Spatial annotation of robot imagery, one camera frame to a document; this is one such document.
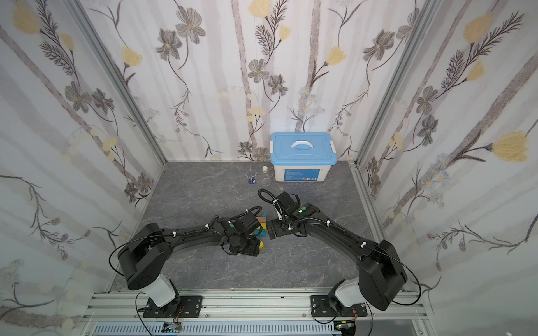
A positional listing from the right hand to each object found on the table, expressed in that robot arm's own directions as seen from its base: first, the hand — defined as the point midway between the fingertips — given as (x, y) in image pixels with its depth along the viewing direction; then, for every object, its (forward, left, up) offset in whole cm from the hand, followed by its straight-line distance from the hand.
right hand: (283, 224), depth 82 cm
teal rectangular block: (-7, +7, +7) cm, 12 cm away
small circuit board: (-35, +38, -11) cm, 53 cm away
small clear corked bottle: (+32, +9, -15) cm, 36 cm away
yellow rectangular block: (-3, +7, +6) cm, 10 cm away
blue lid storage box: (+36, -10, +2) cm, 37 cm away
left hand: (-8, +11, -10) cm, 16 cm away
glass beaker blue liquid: (+31, +16, -9) cm, 36 cm away
